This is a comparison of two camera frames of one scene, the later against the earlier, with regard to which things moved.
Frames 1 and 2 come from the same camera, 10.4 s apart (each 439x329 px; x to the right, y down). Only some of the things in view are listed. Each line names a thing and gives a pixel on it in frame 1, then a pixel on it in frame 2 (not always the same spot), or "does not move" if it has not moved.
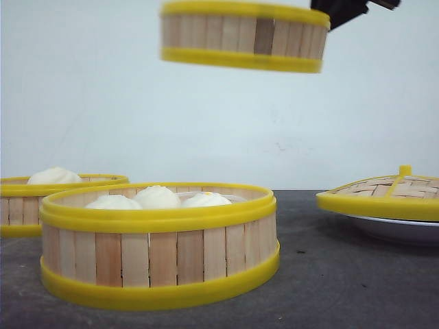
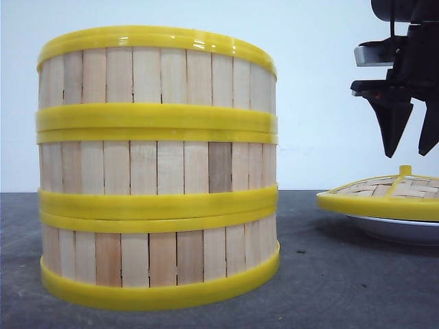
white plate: (426, 234) does not move
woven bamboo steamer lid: (405, 196) does not move
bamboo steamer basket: (157, 245) does not move
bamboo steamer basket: (244, 35) → (149, 173)
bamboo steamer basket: (20, 201) → (156, 79)
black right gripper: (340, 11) → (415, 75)
